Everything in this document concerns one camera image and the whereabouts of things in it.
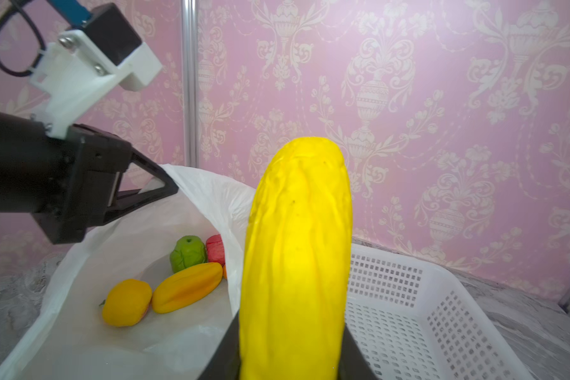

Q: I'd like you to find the green toy apple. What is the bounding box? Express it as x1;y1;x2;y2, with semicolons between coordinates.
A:
169;235;207;273

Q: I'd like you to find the white perforated plastic basket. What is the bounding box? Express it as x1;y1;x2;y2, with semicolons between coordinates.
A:
345;245;531;379

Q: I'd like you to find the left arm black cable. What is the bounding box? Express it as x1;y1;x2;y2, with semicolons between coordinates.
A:
0;0;46;79

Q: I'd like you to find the round yellow toy lemon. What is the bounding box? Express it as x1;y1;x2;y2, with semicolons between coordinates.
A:
101;279;153;327

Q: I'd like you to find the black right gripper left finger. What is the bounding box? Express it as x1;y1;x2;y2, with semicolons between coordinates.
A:
197;313;242;380

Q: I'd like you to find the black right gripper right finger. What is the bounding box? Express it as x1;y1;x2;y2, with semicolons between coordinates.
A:
337;326;378;380

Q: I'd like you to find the white plastic bag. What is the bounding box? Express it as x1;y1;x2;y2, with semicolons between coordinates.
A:
0;165;254;379

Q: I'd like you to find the left aluminium corner post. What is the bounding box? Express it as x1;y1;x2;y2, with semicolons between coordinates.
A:
181;0;200;168

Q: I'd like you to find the long yellow toy fruit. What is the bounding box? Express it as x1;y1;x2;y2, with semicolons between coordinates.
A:
238;137;352;379

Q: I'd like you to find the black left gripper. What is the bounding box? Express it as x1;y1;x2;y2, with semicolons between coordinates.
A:
0;112;179;245

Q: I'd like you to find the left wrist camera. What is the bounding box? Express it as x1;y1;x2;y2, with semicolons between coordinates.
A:
29;1;162;139

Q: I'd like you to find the yellow orange toy mango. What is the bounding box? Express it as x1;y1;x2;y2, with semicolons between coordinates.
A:
152;262;223;314

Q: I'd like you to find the red toy fruit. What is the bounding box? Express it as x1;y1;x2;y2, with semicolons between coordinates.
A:
205;234;226;267

